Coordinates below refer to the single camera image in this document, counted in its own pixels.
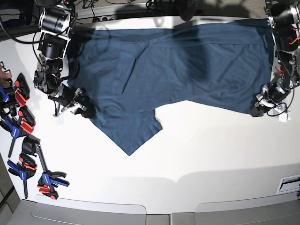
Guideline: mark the dark blue T-shirt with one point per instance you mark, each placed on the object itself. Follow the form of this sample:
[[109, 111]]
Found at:
[[127, 74]]

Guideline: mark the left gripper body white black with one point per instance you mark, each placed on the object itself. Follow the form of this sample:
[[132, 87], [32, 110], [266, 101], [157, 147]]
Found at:
[[272, 99]]

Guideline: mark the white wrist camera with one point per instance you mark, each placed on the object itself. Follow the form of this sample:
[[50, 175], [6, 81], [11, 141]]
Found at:
[[59, 120], [284, 117]]

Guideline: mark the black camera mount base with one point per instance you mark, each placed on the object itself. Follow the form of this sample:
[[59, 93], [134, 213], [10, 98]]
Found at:
[[188, 8]]

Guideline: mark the left grey chair back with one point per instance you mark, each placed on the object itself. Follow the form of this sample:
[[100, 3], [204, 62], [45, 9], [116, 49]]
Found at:
[[44, 211]]

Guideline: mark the person hand at edge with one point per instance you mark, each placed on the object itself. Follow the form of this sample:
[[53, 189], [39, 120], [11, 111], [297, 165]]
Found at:
[[4, 83]]

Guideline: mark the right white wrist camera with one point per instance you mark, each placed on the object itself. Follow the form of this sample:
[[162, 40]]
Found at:
[[59, 120]]

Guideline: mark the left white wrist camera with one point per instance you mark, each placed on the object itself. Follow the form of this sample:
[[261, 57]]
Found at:
[[284, 117]]

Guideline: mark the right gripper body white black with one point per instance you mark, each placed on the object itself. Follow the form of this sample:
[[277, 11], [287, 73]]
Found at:
[[68, 101]]

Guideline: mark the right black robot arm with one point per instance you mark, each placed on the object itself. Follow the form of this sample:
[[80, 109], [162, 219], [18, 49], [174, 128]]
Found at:
[[57, 24]]

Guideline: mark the bottom blue red bar clamp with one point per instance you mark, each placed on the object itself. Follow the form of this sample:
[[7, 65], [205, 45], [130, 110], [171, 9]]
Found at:
[[49, 181]]

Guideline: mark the right grey chair back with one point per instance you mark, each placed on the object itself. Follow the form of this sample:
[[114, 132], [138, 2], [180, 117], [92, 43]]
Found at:
[[272, 210]]

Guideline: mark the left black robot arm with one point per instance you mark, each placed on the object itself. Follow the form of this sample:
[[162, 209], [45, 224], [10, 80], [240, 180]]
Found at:
[[284, 19]]

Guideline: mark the top blue red bar clamp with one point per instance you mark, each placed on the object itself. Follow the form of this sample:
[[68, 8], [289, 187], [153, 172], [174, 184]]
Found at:
[[15, 96]]

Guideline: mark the grey chair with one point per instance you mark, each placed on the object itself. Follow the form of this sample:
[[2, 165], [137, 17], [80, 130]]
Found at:
[[272, 210], [44, 211]]

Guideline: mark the blue red bar clamp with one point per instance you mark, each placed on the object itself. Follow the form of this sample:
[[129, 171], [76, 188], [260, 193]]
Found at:
[[24, 126], [24, 169], [49, 181], [15, 96]]

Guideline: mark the metal hex key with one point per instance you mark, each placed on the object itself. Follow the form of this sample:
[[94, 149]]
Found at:
[[3, 69]]

